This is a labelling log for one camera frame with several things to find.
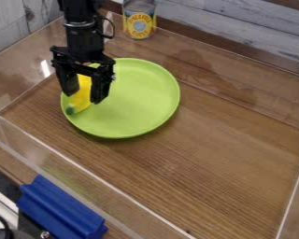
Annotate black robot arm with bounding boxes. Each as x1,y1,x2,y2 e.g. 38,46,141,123
49,0,116,104

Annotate black cable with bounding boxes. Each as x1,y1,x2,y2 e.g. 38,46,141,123
0,213,14,239

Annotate yellow toy banana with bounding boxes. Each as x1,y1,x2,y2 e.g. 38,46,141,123
65,75,90,115

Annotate clear acrylic corner bracket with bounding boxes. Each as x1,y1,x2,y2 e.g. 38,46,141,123
102,12,114,39

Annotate green round plate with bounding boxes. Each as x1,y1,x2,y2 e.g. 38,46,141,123
59,58,180,139

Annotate blue plastic clamp block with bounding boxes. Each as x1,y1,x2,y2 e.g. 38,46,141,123
17,175,108,239

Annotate clear acrylic enclosure wall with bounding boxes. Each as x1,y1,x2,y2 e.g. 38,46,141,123
0,116,196,239

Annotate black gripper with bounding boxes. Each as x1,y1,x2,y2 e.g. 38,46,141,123
49,46,116,105

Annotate yellow pineapple can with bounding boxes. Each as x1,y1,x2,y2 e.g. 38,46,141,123
121,0,157,40

